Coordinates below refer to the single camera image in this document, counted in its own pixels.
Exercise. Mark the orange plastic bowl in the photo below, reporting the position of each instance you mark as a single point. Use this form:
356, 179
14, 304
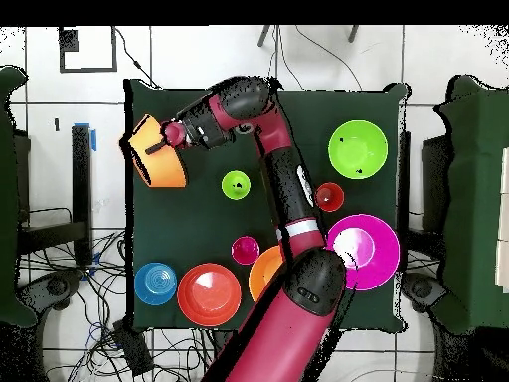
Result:
264, 272
163, 171

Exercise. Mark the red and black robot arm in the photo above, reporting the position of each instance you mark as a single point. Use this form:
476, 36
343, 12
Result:
278, 342

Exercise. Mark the green plastic cup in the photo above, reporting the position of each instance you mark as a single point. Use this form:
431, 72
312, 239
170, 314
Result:
230, 191

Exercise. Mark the black bench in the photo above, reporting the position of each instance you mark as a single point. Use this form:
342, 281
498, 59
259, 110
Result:
81, 191

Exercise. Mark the small black floor marker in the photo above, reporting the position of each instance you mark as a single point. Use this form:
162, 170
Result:
57, 124

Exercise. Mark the blue plastic bowl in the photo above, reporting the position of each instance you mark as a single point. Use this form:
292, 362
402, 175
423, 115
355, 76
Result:
155, 283

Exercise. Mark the crimson plastic cup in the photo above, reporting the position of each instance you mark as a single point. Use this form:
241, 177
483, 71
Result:
244, 250

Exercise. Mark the green cloth covered table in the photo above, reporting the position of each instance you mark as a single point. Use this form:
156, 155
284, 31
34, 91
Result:
12, 199

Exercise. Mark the red plastic bowl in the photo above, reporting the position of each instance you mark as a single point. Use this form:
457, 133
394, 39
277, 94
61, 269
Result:
208, 294

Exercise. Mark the dark green tablecloth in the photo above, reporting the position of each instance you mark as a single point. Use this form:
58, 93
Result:
338, 103

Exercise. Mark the red plastic cup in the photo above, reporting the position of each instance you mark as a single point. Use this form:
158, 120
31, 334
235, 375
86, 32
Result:
332, 197

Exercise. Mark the green plastic bowl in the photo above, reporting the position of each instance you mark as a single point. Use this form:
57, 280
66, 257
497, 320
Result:
358, 149

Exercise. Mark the black power strip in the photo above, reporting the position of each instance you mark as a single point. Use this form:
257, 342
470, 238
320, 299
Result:
133, 350

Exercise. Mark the pink plastic bowl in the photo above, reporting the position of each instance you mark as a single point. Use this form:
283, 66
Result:
381, 254

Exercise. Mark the green table with white boxes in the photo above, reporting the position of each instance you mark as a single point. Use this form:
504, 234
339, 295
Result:
473, 199

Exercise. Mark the white boxes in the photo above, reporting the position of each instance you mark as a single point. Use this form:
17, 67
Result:
504, 223

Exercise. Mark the black square floor frame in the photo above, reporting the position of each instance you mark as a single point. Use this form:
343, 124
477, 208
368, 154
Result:
87, 70

